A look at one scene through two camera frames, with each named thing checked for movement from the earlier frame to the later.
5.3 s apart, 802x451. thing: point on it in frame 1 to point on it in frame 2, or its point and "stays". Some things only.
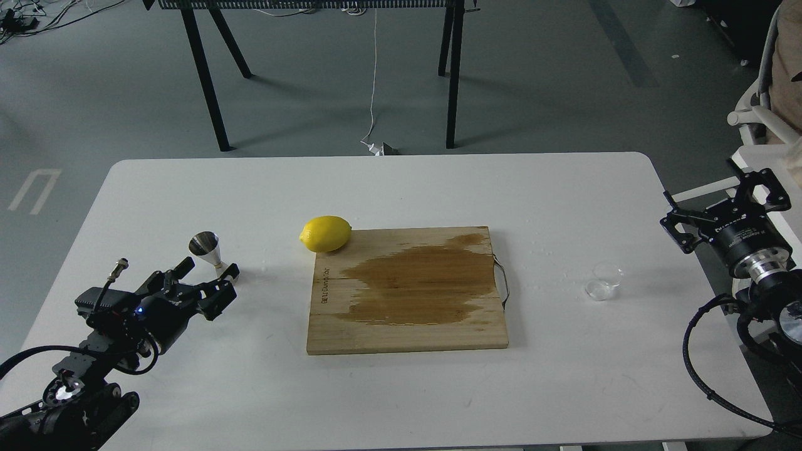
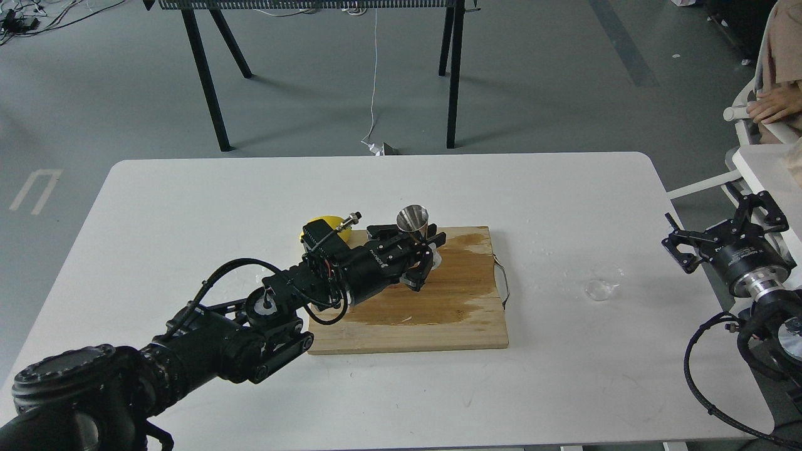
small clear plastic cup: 607,279 stays
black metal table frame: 455,28 stays
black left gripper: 161,307 to 366,269
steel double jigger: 206,243 to 415,218
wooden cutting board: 406,289 stays
